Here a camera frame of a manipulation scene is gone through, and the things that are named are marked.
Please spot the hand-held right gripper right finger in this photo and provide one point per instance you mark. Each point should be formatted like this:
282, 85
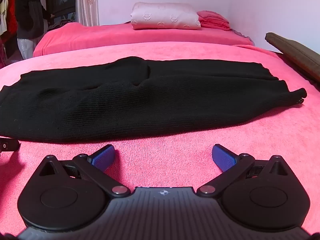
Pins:
222, 156

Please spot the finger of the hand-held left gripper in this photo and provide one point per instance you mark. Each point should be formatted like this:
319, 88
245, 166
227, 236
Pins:
10, 145

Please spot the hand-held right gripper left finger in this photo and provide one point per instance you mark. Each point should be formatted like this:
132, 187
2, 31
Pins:
103, 156

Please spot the black knit pants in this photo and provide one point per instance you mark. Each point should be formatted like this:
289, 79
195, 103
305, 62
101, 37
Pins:
140, 105

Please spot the bright pink bed cover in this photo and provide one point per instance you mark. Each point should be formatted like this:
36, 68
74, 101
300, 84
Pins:
162, 155

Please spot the deep pink bed cover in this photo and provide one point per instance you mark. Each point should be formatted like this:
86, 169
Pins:
140, 36

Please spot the brown cushion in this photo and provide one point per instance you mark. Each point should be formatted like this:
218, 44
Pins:
297, 52

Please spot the red hanging garment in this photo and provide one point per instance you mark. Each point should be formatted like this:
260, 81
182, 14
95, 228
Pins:
11, 15

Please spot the white hanging garment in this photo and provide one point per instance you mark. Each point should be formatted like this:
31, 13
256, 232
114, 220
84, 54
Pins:
3, 15

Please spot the dark clothes pile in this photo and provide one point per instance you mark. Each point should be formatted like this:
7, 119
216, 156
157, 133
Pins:
60, 24

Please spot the folded pink blanket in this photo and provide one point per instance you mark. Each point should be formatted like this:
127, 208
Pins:
215, 21

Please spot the pale pink curtain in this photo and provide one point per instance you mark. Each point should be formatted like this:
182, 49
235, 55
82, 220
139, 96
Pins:
87, 2

